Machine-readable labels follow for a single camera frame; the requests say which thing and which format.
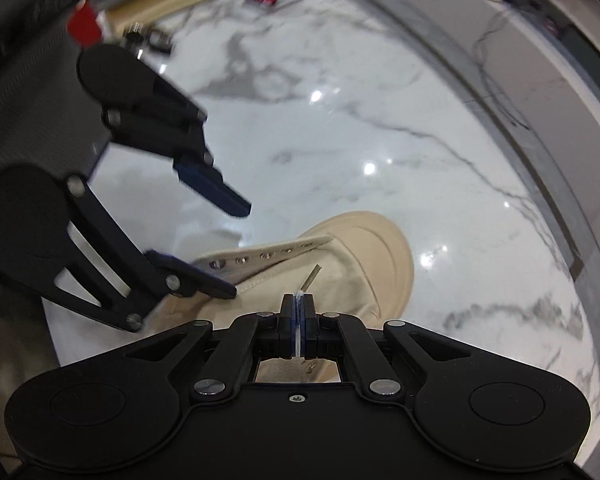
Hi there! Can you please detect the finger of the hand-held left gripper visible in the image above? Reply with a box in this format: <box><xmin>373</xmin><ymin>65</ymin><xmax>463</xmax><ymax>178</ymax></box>
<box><xmin>39</xmin><ymin>174</ymin><xmax>238</xmax><ymax>334</ymax></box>
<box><xmin>102</xmin><ymin>71</ymin><xmax>253</xmax><ymax>219</ymax></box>

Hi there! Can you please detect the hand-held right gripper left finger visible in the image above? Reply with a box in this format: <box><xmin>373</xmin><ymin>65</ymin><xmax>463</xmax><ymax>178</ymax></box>
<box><xmin>124</xmin><ymin>294</ymin><xmax>300</xmax><ymax>403</ymax></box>

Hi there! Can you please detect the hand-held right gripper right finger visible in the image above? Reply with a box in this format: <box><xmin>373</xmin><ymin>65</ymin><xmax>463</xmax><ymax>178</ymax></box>
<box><xmin>300</xmin><ymin>294</ymin><xmax>469</xmax><ymax>403</ymax></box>

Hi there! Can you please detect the white shoelace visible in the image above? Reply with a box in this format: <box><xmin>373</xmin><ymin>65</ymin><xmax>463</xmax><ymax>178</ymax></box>
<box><xmin>292</xmin><ymin>264</ymin><xmax>322</xmax><ymax>359</ymax></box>

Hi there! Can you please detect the beige canvas shoe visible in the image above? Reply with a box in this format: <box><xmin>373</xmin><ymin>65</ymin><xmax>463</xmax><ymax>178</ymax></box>
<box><xmin>142</xmin><ymin>211</ymin><xmax>414</xmax><ymax>385</ymax></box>

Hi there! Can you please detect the red block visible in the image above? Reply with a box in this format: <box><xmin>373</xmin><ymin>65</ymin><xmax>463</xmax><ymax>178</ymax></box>
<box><xmin>67</xmin><ymin>2</ymin><xmax>104</xmax><ymax>49</ymax></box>

